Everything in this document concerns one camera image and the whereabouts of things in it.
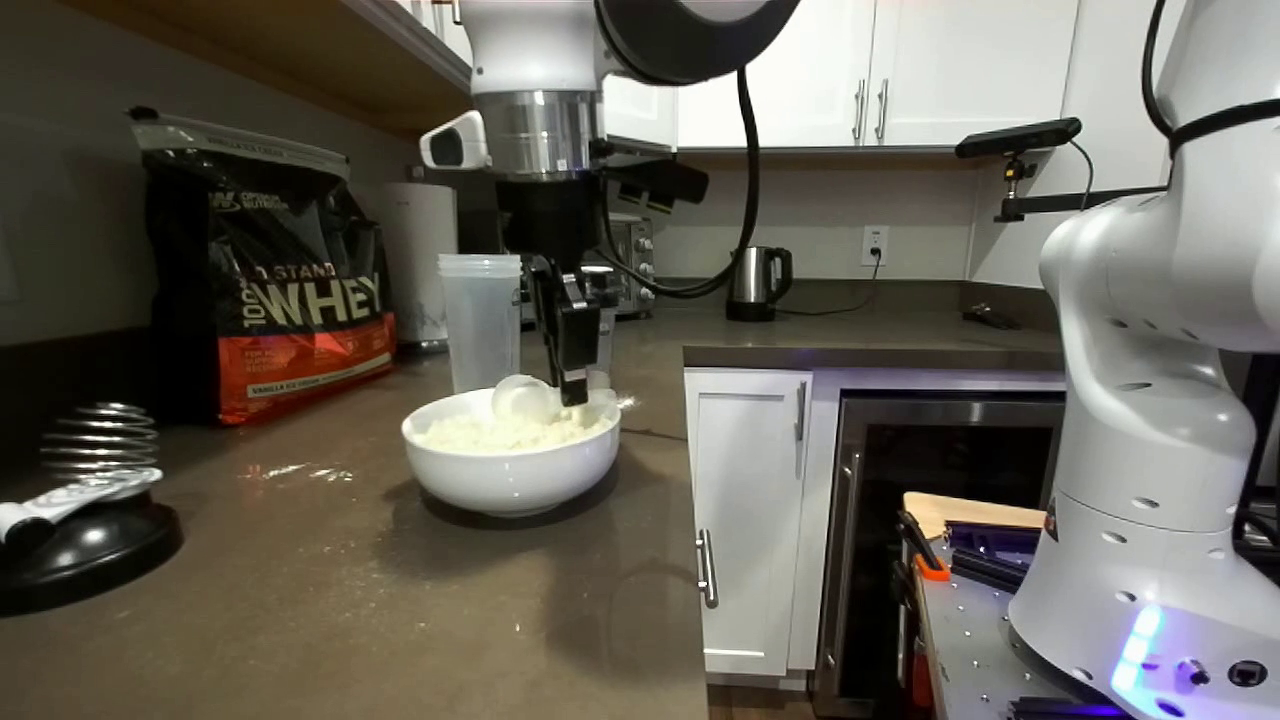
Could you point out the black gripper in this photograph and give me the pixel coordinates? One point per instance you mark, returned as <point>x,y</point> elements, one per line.
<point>559,223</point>

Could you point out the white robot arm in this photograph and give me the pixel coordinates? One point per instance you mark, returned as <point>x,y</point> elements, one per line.
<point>1139,587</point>

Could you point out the open clear plastic cup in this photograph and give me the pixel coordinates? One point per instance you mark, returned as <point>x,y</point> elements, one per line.
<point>483,314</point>

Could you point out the white ceramic bowl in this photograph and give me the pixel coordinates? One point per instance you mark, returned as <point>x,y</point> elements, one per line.
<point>516,482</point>

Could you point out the silver toaster oven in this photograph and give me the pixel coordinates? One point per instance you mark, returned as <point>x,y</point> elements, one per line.
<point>633,250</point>

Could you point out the white protein powder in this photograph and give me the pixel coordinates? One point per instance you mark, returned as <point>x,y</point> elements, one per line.
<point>496,435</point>

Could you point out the white paper towel roll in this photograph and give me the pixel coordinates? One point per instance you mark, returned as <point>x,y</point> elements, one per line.
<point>416,228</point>

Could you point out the stainless electric kettle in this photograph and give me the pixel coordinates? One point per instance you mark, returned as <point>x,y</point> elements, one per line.
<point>759,285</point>

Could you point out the white lower cabinet door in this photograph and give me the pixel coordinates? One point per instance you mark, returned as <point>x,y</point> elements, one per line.
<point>745,459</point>

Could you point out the black whey protein bag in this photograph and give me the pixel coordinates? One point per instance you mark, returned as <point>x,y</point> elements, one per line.
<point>270,273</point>

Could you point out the white upper cabinets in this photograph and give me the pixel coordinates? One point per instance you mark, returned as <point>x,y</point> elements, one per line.
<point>927,73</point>

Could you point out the black lid with foil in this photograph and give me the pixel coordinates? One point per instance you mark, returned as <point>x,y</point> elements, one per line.
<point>92,521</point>

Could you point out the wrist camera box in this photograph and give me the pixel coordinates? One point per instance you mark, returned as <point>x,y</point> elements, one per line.
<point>456,146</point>

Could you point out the black camera on stand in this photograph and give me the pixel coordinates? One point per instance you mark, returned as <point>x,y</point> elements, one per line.
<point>1021,156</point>

